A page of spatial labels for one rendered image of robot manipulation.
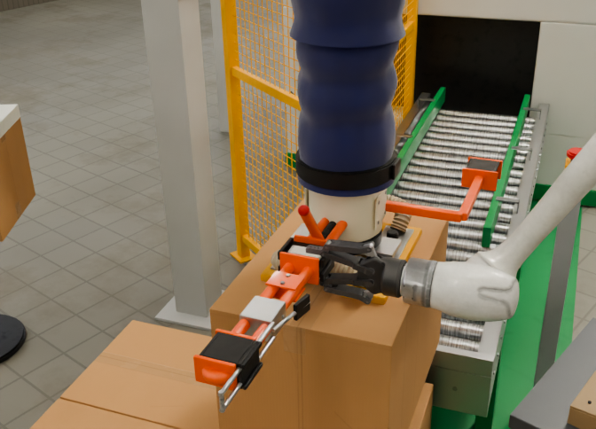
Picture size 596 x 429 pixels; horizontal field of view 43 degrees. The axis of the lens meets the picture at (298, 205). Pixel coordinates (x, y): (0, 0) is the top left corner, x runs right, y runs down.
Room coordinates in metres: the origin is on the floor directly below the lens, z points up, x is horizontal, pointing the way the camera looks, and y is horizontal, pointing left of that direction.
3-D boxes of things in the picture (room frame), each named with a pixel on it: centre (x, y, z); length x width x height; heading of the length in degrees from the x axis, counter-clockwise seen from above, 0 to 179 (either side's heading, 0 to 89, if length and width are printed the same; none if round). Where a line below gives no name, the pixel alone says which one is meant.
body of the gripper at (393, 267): (1.26, -0.16, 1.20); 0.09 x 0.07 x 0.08; 69
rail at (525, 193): (2.83, -0.95, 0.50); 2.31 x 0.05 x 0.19; 159
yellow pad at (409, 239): (1.52, -0.20, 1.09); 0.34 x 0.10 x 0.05; 158
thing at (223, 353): (1.00, 0.12, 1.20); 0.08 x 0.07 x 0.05; 158
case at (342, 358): (1.55, -0.10, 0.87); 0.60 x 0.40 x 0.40; 159
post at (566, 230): (2.22, -0.89, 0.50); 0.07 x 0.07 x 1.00; 69
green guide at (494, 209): (3.19, -1.02, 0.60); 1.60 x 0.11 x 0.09; 159
